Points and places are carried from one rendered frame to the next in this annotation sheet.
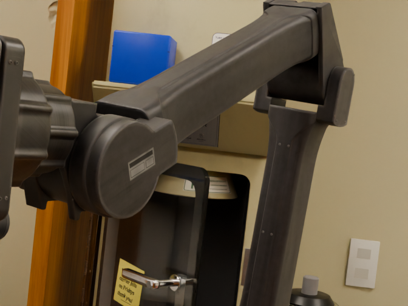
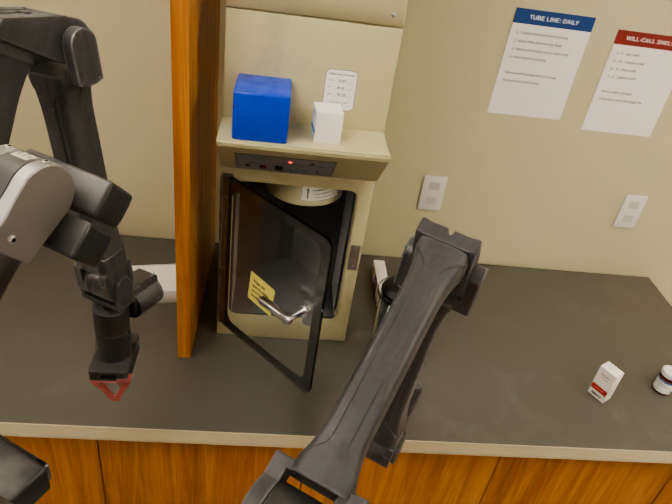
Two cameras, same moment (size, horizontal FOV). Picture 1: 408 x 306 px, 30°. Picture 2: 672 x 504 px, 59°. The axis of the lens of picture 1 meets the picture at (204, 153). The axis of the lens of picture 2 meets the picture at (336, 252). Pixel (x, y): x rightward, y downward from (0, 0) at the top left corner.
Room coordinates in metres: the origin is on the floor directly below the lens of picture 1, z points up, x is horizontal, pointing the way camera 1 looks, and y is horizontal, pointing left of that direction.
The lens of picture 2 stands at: (0.30, 0.16, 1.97)
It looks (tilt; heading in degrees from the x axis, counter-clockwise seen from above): 34 degrees down; 348
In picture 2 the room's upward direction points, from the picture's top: 9 degrees clockwise
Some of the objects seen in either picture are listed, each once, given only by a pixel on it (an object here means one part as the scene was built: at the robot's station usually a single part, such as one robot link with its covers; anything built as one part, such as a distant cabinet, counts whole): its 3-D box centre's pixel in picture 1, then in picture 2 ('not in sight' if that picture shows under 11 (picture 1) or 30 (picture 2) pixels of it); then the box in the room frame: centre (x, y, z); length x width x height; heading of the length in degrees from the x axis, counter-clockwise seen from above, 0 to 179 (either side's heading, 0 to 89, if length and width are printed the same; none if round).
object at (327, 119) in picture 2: not in sight; (326, 122); (1.35, 0.00, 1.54); 0.05 x 0.05 x 0.06; 2
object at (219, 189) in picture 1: (195, 178); (305, 176); (1.51, 0.01, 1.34); 0.18 x 0.18 x 0.05
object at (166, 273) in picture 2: not in sight; (150, 283); (1.58, 0.38, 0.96); 0.16 x 0.12 x 0.04; 98
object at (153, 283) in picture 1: (149, 278); (282, 307); (1.22, 0.06, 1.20); 0.10 x 0.05 x 0.03; 41
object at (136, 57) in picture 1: (144, 61); (262, 108); (1.36, 0.12, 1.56); 0.10 x 0.10 x 0.09; 86
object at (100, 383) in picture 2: not in sight; (115, 376); (1.08, 0.36, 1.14); 0.07 x 0.07 x 0.09; 88
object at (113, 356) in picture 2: not in sight; (113, 343); (1.09, 0.36, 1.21); 0.10 x 0.07 x 0.07; 178
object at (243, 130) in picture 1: (184, 119); (302, 159); (1.35, 0.04, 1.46); 0.32 x 0.11 x 0.10; 86
